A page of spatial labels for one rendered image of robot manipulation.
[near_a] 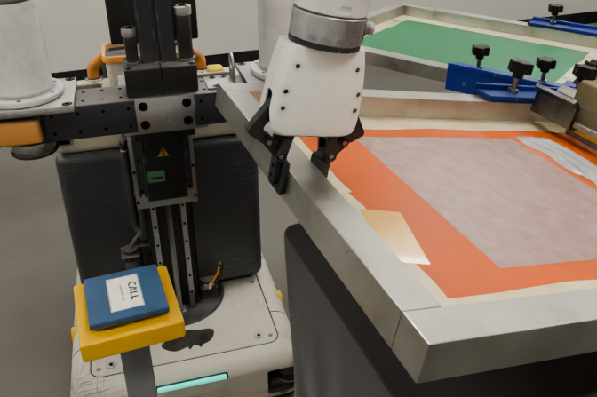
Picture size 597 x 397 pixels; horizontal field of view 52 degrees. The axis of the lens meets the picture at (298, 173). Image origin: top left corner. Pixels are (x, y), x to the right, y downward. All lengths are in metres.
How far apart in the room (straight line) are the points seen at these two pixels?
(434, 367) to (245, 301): 1.44
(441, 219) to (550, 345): 0.23
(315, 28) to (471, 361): 0.33
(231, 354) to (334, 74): 1.21
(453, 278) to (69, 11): 4.03
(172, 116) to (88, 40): 3.48
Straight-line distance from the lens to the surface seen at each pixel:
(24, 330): 2.39
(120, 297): 0.85
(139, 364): 0.92
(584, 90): 1.14
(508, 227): 0.75
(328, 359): 0.93
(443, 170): 0.86
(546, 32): 2.10
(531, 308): 0.54
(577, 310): 0.57
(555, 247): 0.74
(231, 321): 1.82
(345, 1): 0.59
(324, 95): 0.63
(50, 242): 2.82
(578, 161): 1.04
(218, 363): 1.72
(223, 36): 4.67
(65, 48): 4.53
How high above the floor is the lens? 1.49
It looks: 28 degrees down
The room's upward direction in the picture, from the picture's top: straight up
